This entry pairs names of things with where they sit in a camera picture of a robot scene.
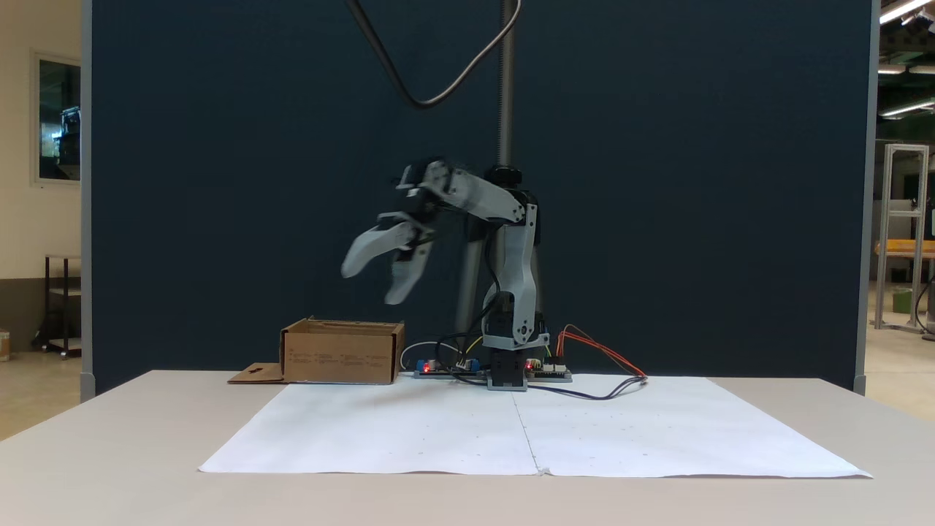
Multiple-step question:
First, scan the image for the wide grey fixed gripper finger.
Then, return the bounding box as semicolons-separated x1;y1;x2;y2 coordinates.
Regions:
340;222;419;280

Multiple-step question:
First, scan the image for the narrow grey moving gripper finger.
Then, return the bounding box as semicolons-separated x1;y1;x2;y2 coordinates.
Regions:
384;242;434;306

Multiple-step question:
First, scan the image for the blue circuit board red LED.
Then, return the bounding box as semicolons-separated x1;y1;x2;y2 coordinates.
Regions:
414;357;487;380

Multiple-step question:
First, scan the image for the brown cardboard box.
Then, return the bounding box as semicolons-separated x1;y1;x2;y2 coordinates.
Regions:
228;316;406;386

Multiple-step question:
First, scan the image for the white paper sheet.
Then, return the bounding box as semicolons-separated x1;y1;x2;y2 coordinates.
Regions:
511;375;874;480
199;380;541;476

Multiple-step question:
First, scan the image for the dark blue partition panel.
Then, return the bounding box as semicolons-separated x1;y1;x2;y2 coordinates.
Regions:
80;0;877;396

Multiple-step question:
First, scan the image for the black shelf cart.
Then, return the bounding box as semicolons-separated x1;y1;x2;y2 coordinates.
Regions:
42;254;83;359

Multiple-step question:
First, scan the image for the yellow workbench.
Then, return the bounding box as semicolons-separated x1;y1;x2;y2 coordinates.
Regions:
874;239;935;259

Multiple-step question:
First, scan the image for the fluorescent ceiling lamp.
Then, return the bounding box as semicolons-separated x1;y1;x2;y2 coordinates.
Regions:
879;98;935;120
879;0;935;25

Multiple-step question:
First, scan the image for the white cable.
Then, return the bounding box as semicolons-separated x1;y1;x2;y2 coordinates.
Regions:
400;338;459;373

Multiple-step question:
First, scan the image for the grey hanging cable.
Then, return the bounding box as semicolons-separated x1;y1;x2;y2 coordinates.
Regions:
343;0;523;111

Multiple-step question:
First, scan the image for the circuit board with coloured wires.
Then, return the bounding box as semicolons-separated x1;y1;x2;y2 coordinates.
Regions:
526;357;573;384

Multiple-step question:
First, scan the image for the black camera tripod stand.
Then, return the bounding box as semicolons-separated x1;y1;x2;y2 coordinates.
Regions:
453;0;546;344

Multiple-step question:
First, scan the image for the long black and orange cable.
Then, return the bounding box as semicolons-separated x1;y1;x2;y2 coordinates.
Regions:
527;324;649;401

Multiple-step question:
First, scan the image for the window with white frame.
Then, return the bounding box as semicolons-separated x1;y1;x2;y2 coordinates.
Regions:
31;50;82;186

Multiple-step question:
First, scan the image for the aluminium profile frame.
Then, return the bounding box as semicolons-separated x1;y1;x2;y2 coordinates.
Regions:
874;143;933;334

